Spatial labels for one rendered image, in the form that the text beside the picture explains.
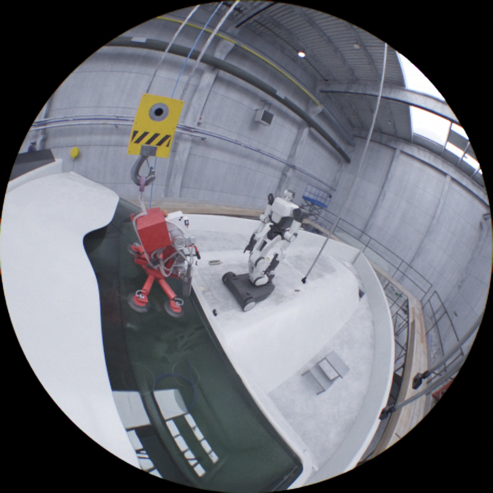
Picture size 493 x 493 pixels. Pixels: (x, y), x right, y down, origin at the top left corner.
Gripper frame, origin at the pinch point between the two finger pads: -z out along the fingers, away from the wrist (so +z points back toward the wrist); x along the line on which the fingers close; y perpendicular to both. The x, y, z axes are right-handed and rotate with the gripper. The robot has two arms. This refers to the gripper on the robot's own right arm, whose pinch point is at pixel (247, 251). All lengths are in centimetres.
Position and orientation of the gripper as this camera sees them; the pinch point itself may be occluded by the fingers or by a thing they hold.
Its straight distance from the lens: 220.3
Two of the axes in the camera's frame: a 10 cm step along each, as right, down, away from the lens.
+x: -7.1, -1.3, -6.9
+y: 5.3, 5.4, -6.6
